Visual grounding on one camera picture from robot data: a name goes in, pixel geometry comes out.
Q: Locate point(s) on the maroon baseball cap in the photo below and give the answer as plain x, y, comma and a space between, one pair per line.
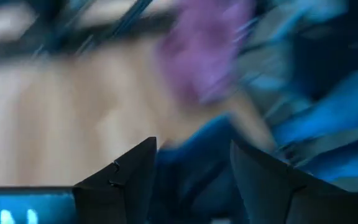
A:
204, 53

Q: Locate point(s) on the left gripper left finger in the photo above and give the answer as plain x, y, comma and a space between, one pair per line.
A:
123, 186

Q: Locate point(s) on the navy cap with white label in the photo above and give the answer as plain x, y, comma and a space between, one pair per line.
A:
191, 155

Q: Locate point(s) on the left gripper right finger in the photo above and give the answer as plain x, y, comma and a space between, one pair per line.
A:
269, 193

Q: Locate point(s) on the black aluminium table frame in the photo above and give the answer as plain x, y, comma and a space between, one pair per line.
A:
73, 40

